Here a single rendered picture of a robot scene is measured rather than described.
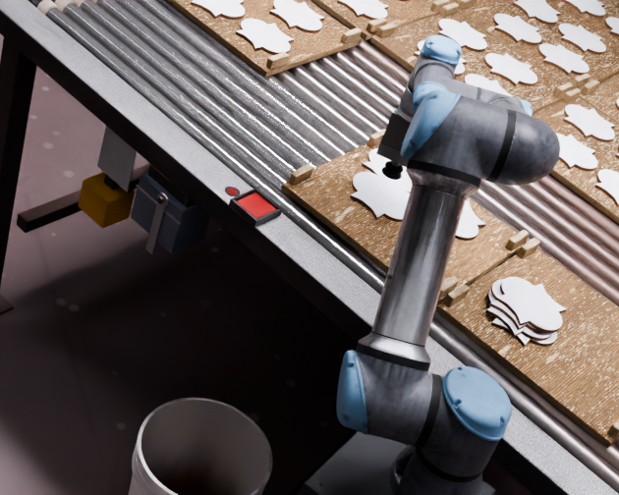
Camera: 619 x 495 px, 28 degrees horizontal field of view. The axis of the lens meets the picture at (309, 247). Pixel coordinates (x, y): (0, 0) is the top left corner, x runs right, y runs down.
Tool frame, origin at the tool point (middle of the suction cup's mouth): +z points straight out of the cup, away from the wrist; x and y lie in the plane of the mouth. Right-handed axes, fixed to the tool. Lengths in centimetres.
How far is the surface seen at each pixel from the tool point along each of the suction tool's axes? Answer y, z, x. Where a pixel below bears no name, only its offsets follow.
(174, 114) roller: 47.7, 9.3, 0.1
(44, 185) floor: 102, 101, -66
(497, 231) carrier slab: -24.8, 7.3, -7.4
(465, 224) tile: -18.0, 6.5, -3.5
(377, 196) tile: 0.7, 6.0, 1.2
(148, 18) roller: 69, 9, -31
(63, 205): 81, 74, -31
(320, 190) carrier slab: 11.8, 7.3, 5.6
